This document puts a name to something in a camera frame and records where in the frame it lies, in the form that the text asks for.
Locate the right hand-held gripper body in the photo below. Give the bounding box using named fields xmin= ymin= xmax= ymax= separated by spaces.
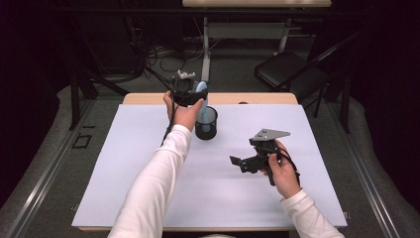
xmin=240 ymin=128 xmax=292 ymax=187

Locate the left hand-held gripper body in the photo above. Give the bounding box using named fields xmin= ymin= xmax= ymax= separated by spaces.
xmin=169 ymin=68 xmax=199 ymax=108

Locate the black mesh pen holder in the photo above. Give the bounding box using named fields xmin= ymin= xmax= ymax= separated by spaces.
xmin=194 ymin=105 xmax=219 ymax=141

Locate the person's left hand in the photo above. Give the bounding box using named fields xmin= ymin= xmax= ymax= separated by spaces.
xmin=162 ymin=90 xmax=206 ymax=133

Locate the person's right hand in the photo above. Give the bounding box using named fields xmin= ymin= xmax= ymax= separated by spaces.
xmin=261 ymin=140 xmax=302 ymax=199

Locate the wooden table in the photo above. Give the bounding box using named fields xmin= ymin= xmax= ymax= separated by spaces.
xmin=78 ymin=92 xmax=349 ymax=232

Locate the white table mat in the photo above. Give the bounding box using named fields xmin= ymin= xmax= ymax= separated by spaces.
xmin=71 ymin=103 xmax=349 ymax=229

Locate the white-legged desk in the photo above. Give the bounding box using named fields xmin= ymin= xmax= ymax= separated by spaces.
xmin=181 ymin=0 xmax=333 ymax=84

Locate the black folding chair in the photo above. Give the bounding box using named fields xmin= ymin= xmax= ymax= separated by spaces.
xmin=254 ymin=51 xmax=331 ymax=118

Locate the black metal crossbar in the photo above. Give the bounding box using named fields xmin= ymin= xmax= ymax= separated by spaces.
xmin=49 ymin=7 xmax=365 ymax=16

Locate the black metal stand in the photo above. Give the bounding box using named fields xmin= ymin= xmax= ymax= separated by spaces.
xmin=67 ymin=19 xmax=131 ymax=132

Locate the right hand-held gripper cable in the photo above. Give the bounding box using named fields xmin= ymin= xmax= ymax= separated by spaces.
xmin=276 ymin=147 xmax=302 ymax=186

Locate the hand-held gripper cable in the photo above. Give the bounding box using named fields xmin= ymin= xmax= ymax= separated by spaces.
xmin=276 ymin=147 xmax=302 ymax=186
xmin=159 ymin=76 xmax=177 ymax=148

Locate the left hand-held gripper cable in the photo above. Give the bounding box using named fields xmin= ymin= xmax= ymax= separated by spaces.
xmin=159 ymin=76 xmax=177 ymax=148

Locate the tangle of floor cables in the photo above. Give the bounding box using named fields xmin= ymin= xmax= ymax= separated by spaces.
xmin=125 ymin=16 xmax=212 ymax=94

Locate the metal floor rail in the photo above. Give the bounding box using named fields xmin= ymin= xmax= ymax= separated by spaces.
xmin=4 ymin=98 xmax=97 ymax=238
xmin=325 ymin=98 xmax=400 ymax=238

